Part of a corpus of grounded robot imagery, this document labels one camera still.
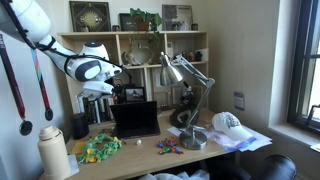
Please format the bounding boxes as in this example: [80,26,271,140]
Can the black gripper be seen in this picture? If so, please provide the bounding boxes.
[111,83,128,102]

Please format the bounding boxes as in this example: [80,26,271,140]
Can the black laptop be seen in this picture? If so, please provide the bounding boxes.
[109,100,162,139]

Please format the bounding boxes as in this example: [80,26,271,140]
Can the white cloth towel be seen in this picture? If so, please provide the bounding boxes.
[138,169,210,180]

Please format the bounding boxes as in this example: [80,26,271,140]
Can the black leather chair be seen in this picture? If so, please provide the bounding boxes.
[199,154,298,180]

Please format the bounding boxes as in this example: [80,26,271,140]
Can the pale shell ornament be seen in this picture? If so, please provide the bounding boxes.
[121,46,154,66]

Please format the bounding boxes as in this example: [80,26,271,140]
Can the black cylinder speaker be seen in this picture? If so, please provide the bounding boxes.
[70,112,90,140]

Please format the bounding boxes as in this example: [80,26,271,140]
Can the silver desk lamp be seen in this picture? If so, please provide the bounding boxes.
[159,51,216,151]

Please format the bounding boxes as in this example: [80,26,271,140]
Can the green yellow fleece garland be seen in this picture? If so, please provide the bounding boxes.
[78,133,124,164]

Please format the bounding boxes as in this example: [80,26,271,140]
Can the small dark framed picture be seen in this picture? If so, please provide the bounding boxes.
[118,13,139,32]

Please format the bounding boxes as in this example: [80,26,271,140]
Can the black microscope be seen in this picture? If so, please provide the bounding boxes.
[179,80,196,111]

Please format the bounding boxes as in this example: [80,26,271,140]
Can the yellow paper envelope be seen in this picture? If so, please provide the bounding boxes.
[70,139,88,155]

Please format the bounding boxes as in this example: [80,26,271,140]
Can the medal with multicolour ribbon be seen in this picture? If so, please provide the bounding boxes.
[30,49,54,122]

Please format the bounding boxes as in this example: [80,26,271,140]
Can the green potted plant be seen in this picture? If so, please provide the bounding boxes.
[128,7,164,46]

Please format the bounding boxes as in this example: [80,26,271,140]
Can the black gold framed poster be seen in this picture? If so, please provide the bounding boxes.
[69,0,112,33]

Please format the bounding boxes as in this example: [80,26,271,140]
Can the small shelf figurines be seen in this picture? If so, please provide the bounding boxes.
[181,50,203,63]

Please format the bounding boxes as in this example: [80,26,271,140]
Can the light wooden shelf unit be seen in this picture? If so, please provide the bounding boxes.
[57,30,209,126]

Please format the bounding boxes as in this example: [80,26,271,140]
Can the white printed card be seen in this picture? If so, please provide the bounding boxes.
[66,154,80,176]

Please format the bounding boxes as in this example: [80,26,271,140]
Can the cream water bottle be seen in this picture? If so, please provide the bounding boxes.
[37,125,72,180]

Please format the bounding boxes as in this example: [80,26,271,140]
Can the grey framed picture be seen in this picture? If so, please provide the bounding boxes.
[161,4,194,32]

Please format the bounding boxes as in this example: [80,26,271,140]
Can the medal with dark red ribbon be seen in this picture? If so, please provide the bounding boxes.
[0,33,34,137]

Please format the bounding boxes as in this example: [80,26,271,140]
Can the white printed baseball cap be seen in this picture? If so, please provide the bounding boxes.
[211,111,253,142]

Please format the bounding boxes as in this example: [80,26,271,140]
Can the stack of white papers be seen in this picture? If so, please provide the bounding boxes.
[166,123,273,153]

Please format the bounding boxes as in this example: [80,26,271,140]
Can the black photo frame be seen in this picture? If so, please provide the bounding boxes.
[124,87,146,103]

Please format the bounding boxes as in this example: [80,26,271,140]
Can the colourful bead rope toy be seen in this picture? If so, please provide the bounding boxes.
[156,137,185,156]

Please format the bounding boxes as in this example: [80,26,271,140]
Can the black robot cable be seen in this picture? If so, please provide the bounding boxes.
[1,0,133,84]

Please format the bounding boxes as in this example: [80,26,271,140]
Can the wall label plate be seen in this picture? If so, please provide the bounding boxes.
[233,91,245,111]

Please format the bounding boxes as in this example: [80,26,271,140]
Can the black window crank handle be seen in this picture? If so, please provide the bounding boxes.
[304,103,320,128]

